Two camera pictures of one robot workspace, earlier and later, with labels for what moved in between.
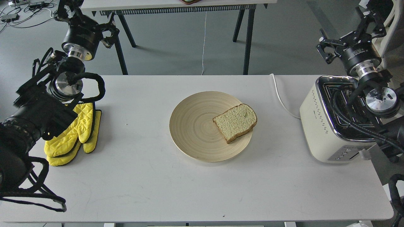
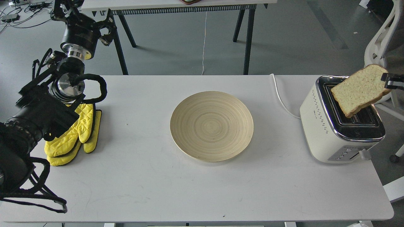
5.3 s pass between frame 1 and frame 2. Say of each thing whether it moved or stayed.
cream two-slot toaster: stayed
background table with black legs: stayed
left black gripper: stayed
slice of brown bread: moved
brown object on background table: stayed
